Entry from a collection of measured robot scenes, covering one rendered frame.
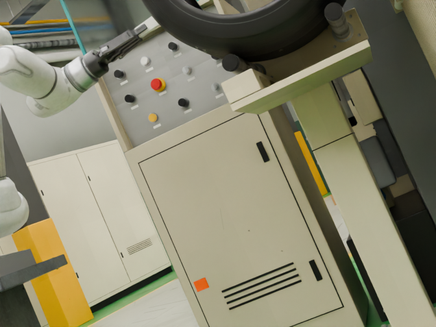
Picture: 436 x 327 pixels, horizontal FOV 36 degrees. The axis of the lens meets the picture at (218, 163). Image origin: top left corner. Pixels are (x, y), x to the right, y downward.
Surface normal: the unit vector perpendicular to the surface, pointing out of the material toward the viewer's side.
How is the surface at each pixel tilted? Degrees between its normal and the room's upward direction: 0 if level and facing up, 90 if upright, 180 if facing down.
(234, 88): 90
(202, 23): 98
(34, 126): 90
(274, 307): 90
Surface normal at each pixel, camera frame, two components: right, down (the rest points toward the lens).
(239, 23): -0.22, 0.23
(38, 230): 0.71, -0.35
